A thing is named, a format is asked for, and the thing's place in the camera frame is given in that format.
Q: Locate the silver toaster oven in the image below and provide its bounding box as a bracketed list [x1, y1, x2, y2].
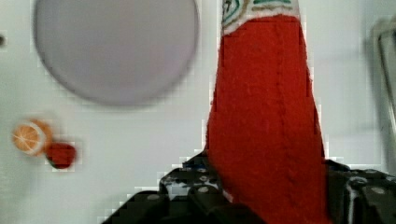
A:
[370, 19, 395, 137]

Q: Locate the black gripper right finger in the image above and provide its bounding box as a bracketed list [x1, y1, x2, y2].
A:
[326, 160, 396, 224]

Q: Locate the red strawberry toy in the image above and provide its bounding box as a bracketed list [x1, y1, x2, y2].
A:
[46, 142, 77, 169]

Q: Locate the red plush ketchup bottle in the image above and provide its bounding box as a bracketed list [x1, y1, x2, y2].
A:
[205, 0, 332, 224]

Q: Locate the round grey plate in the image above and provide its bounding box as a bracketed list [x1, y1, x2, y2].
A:
[33, 0, 199, 106]

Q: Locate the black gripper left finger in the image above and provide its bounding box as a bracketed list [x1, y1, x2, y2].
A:
[158, 150, 233, 206]

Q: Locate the orange slice toy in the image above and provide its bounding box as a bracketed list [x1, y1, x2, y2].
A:
[11, 119, 53, 156]

